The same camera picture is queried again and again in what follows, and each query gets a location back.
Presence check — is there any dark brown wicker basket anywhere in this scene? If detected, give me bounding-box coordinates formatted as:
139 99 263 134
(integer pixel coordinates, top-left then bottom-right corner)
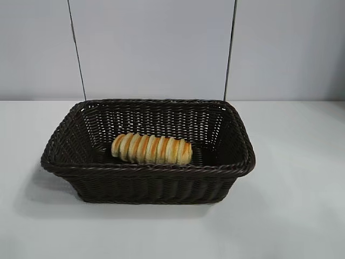
40 98 256 206

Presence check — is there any long striped bread loaf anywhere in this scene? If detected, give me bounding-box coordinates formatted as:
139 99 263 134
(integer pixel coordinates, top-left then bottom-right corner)
111 132 193 166

